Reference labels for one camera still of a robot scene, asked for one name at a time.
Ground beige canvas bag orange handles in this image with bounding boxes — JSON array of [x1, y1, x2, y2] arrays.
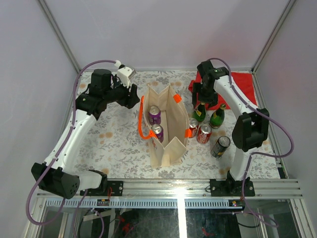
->
[[138, 85, 191, 169]]

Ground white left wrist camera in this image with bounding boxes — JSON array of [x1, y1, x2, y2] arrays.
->
[[114, 60, 136, 88]]

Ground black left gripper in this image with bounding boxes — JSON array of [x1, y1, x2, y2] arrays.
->
[[104, 75, 140, 109]]

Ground red cola can left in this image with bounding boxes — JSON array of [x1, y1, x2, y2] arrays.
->
[[189, 118, 199, 138]]

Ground red cola can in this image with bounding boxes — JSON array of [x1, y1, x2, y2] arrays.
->
[[189, 118, 199, 138], [197, 124, 212, 144]]

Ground green glass bottle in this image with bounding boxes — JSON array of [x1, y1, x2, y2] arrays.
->
[[209, 104, 226, 129], [192, 102, 206, 123]]

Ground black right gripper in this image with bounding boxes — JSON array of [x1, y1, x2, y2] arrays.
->
[[192, 82, 218, 109]]

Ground purple soda can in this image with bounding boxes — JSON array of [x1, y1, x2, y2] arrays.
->
[[148, 106, 161, 125], [151, 124, 164, 143]]

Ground red cola can right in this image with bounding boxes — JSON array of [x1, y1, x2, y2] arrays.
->
[[197, 124, 212, 144]]

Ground red cloth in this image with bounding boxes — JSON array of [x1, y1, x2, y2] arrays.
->
[[187, 71, 259, 111]]

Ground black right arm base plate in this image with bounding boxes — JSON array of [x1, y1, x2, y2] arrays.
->
[[210, 179, 255, 197]]

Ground black energy drink can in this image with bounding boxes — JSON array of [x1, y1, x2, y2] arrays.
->
[[211, 136, 231, 158]]

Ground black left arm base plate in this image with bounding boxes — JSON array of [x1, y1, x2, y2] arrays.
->
[[87, 180, 124, 197]]

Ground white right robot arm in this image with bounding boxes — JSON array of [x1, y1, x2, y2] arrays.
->
[[192, 59, 269, 196]]

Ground aluminium front rail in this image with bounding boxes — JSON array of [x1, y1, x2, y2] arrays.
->
[[37, 178, 304, 199]]

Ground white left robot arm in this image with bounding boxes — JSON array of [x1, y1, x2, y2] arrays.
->
[[31, 65, 140, 199]]

